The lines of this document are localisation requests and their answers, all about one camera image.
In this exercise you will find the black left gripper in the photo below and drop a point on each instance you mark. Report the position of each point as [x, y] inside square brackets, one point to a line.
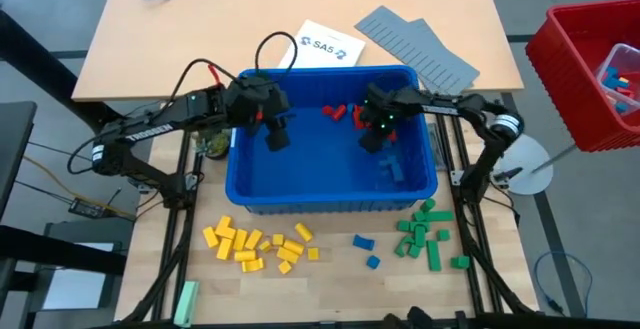
[257, 104]

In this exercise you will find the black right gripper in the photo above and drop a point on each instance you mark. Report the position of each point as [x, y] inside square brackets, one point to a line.
[380, 109]

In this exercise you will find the blue cube block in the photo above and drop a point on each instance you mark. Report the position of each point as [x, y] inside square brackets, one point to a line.
[373, 262]
[351, 108]
[385, 143]

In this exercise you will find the red rectangular block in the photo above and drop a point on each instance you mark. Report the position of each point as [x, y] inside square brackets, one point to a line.
[392, 136]

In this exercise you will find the red rounded block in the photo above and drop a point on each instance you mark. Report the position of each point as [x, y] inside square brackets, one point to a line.
[340, 112]

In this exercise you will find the red cube block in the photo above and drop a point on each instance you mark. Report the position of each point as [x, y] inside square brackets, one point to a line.
[328, 110]

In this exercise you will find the blue plastic bin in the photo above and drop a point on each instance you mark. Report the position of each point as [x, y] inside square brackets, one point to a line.
[310, 164]

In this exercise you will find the green rectangular block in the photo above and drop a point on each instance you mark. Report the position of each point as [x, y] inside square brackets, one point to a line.
[443, 235]
[440, 216]
[420, 237]

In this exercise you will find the green arch block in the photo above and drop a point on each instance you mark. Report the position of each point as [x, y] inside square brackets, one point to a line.
[401, 248]
[421, 225]

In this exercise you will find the yellow rectangular block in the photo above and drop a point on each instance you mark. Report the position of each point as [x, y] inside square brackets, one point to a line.
[224, 249]
[253, 239]
[265, 245]
[252, 265]
[287, 255]
[303, 232]
[227, 232]
[240, 239]
[210, 237]

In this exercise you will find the blue arch block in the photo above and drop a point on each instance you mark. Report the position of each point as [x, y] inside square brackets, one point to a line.
[363, 241]

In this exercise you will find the long green block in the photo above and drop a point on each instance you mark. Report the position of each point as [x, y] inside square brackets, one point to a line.
[434, 256]

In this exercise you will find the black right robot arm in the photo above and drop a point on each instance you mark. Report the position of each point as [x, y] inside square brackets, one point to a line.
[450, 104]

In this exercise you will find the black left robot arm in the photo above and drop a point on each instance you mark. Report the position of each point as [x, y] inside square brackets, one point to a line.
[150, 129]

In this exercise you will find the potted succulent plant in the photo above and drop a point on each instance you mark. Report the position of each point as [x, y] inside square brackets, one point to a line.
[215, 144]

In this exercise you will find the white SA5 paper sheet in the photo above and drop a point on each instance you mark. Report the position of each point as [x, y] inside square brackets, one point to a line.
[325, 44]

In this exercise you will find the white round stand base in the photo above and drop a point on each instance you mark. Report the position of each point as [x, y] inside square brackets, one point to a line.
[530, 156]

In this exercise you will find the grey metal rod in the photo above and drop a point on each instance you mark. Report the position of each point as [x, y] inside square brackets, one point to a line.
[552, 159]

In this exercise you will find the red plastic crate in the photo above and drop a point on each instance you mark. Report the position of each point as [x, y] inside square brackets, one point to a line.
[560, 69]

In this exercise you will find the small black electronics box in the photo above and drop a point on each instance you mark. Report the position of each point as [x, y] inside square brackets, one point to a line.
[87, 208]

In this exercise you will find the mint green foam block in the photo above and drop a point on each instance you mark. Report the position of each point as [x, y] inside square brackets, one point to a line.
[187, 301]

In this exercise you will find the black rounded object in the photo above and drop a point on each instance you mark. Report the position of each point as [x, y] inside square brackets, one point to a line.
[415, 316]

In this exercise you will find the black diagonal beam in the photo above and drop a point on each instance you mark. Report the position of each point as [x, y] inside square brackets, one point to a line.
[30, 54]

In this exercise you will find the small blue toy block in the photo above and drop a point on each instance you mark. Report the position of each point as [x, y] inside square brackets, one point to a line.
[612, 79]

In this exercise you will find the clear plastic container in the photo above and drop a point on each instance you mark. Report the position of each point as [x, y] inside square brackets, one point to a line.
[627, 59]

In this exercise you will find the black horizontal beam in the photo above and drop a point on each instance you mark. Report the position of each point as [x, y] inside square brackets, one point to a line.
[50, 251]

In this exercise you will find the grey cabinet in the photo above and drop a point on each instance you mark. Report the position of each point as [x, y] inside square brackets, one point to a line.
[75, 289]

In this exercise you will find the dark grey slotted rail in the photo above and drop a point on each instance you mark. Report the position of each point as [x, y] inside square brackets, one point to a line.
[436, 146]

